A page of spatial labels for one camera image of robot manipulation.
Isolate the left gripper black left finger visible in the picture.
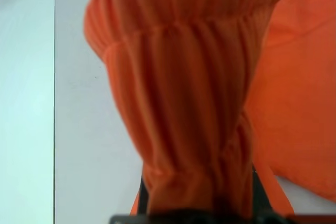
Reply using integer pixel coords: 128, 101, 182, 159
138, 175, 151, 215

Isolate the orange knitted garment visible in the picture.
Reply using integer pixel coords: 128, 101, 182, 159
83, 0, 336, 216

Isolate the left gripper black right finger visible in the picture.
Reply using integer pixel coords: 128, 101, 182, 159
251, 165, 270, 213

